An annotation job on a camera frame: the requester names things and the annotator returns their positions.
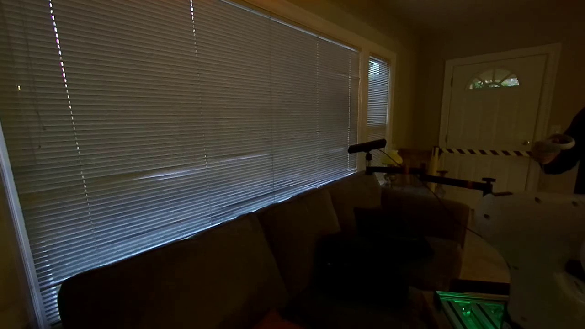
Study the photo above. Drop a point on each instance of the narrow window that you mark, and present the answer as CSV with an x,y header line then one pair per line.
x,y
379,91

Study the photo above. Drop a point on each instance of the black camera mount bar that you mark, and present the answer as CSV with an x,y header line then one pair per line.
x,y
450,179

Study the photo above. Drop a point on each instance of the green lit robot mounting table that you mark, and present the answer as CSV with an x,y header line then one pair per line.
x,y
472,310

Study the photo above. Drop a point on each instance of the black yellow caution tape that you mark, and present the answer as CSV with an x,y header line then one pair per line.
x,y
487,151

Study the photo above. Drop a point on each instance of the brown fabric sofa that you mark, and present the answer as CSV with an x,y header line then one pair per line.
x,y
183,279

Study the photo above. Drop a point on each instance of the black stereo camera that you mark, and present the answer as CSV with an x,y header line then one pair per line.
x,y
368,146

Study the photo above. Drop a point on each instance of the dark sofa cushion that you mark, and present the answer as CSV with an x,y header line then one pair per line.
x,y
384,248

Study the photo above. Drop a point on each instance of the white front door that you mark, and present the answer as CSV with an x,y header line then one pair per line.
x,y
487,115

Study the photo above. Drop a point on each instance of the person in dark clothes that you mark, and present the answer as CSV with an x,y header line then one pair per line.
x,y
569,151

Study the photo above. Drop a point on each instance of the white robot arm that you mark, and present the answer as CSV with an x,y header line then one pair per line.
x,y
531,237

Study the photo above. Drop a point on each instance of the wide white window blinds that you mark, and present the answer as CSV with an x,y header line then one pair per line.
x,y
152,120

